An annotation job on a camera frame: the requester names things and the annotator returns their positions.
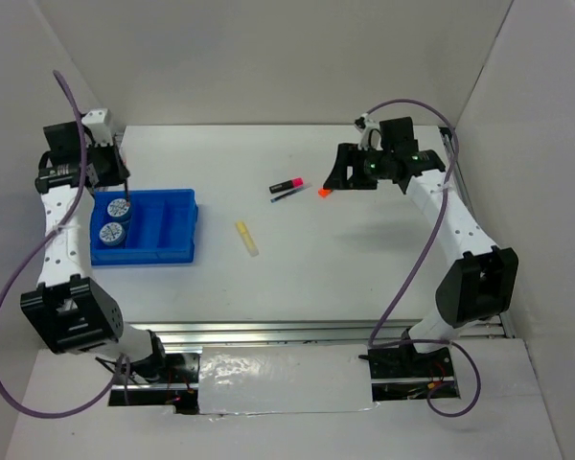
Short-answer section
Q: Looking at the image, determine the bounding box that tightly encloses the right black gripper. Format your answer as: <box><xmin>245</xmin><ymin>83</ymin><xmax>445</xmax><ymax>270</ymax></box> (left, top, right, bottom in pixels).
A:
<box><xmin>322</xmin><ymin>142</ymin><xmax>393</xmax><ymax>190</ymax></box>

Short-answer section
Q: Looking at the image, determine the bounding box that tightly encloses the orange black highlighter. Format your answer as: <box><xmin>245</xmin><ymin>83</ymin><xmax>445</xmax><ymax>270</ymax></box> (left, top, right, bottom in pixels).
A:
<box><xmin>317</xmin><ymin>188</ymin><xmax>333</xmax><ymax>198</ymax></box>

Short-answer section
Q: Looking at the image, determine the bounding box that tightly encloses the blue gel pen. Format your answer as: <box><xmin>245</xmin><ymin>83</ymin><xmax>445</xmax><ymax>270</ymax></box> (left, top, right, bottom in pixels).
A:
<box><xmin>269</xmin><ymin>185</ymin><xmax>309</xmax><ymax>203</ymax></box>

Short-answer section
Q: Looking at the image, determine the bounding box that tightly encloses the yellow highlighter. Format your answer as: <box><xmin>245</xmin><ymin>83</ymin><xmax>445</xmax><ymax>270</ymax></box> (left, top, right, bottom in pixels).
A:
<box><xmin>235</xmin><ymin>220</ymin><xmax>259</xmax><ymax>257</ymax></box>

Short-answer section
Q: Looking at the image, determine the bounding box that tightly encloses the red gel pen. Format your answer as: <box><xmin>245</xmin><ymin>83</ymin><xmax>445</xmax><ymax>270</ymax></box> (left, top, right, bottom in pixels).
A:
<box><xmin>124</xmin><ymin>179</ymin><xmax>130</xmax><ymax>206</ymax></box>

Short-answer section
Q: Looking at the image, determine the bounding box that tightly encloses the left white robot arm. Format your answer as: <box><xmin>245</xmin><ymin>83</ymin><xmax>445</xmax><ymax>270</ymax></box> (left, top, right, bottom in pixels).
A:
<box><xmin>20</xmin><ymin>110</ymin><xmax>170</xmax><ymax>383</ymax></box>

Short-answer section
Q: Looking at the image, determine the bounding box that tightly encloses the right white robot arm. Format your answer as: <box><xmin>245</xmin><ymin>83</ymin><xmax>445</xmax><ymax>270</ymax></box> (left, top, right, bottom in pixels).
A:
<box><xmin>324</xmin><ymin>114</ymin><xmax>518</xmax><ymax>376</ymax></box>

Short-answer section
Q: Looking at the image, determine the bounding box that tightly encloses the pink black highlighter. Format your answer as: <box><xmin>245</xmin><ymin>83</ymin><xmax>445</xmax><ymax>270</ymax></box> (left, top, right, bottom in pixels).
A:
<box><xmin>268</xmin><ymin>177</ymin><xmax>304</xmax><ymax>195</ymax></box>

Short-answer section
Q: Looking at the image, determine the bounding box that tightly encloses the blue divided plastic bin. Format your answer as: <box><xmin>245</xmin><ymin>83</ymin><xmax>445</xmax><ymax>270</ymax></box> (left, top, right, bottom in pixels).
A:
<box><xmin>89</xmin><ymin>189</ymin><xmax>198</xmax><ymax>266</ymax></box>

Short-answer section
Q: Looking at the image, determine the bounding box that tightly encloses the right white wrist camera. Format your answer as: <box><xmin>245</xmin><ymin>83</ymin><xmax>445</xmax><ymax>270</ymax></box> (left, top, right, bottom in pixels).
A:
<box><xmin>354</xmin><ymin>112</ymin><xmax>381</xmax><ymax>150</ymax></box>

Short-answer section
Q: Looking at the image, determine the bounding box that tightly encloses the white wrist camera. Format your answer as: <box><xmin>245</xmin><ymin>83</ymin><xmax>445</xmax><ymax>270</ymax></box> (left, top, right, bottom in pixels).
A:
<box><xmin>82</xmin><ymin>108</ymin><xmax>114</xmax><ymax>146</ymax></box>
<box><xmin>354</xmin><ymin>112</ymin><xmax>381</xmax><ymax>150</ymax></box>

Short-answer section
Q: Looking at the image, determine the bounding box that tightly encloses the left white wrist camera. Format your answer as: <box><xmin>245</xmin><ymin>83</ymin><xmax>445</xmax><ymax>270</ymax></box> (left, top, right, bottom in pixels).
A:
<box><xmin>82</xmin><ymin>108</ymin><xmax>114</xmax><ymax>146</ymax></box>

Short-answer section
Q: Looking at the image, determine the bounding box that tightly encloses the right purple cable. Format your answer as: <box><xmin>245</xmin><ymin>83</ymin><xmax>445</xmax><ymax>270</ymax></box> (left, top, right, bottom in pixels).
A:
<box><xmin>366</xmin><ymin>99</ymin><xmax>483</xmax><ymax>417</ymax></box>

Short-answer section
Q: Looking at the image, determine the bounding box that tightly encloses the purple cable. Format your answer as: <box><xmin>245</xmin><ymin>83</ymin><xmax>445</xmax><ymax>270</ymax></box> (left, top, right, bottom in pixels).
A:
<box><xmin>0</xmin><ymin>70</ymin><xmax>133</xmax><ymax>419</ymax></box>
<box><xmin>366</xmin><ymin>99</ymin><xmax>483</xmax><ymax>417</ymax></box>

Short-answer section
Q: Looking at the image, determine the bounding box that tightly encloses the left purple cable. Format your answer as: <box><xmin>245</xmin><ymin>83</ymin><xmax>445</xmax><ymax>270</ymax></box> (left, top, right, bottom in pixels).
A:
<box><xmin>0</xmin><ymin>70</ymin><xmax>133</xmax><ymax>419</ymax></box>

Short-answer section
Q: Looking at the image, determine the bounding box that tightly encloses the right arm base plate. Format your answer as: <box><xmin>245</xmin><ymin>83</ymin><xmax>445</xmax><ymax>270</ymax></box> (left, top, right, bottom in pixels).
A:
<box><xmin>359</xmin><ymin>345</ymin><xmax>454</xmax><ymax>380</ymax></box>

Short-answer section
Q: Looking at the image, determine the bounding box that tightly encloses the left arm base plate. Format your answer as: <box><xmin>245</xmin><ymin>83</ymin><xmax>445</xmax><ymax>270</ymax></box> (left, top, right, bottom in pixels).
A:
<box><xmin>117</xmin><ymin>352</ymin><xmax>201</xmax><ymax>390</ymax></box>

